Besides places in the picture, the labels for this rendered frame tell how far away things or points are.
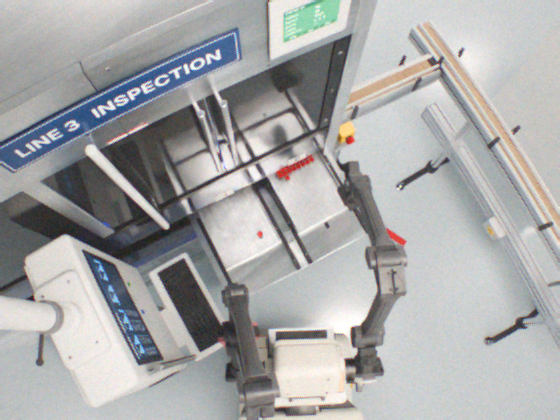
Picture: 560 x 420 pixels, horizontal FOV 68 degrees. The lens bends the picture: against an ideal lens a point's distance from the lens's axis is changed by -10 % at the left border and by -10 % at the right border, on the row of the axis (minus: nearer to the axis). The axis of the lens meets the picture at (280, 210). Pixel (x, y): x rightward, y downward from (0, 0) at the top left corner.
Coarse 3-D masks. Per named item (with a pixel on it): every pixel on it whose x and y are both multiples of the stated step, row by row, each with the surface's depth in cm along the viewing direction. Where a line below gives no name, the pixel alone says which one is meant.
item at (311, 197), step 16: (320, 160) 207; (272, 176) 205; (304, 176) 205; (320, 176) 205; (288, 192) 203; (304, 192) 203; (320, 192) 203; (336, 192) 203; (288, 208) 201; (304, 208) 201; (320, 208) 201; (336, 208) 201; (304, 224) 199
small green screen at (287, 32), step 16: (272, 0) 90; (288, 0) 91; (304, 0) 94; (320, 0) 96; (336, 0) 99; (272, 16) 94; (288, 16) 96; (304, 16) 99; (320, 16) 102; (336, 16) 105; (272, 32) 99; (288, 32) 102; (304, 32) 105; (320, 32) 109; (336, 32) 112; (272, 48) 105; (288, 48) 109
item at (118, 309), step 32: (32, 256) 128; (64, 256) 128; (96, 256) 146; (64, 288) 122; (96, 288) 130; (128, 288) 166; (96, 320) 120; (128, 320) 142; (160, 320) 188; (64, 352) 117; (96, 352) 118; (128, 352) 125; (160, 352) 157; (96, 384) 118; (128, 384) 119
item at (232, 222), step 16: (240, 192) 203; (208, 208) 201; (224, 208) 201; (240, 208) 201; (256, 208) 201; (208, 224) 199; (224, 224) 199; (240, 224) 199; (256, 224) 199; (224, 240) 197; (240, 240) 197; (256, 240) 197; (272, 240) 197; (224, 256) 196; (240, 256) 196
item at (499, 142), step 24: (432, 24) 218; (432, 48) 218; (456, 72) 211; (456, 96) 215; (480, 96) 212; (480, 120) 208; (504, 144) 201; (504, 168) 206; (528, 168) 202; (528, 192) 199; (528, 216) 204; (552, 216) 196; (552, 240) 193
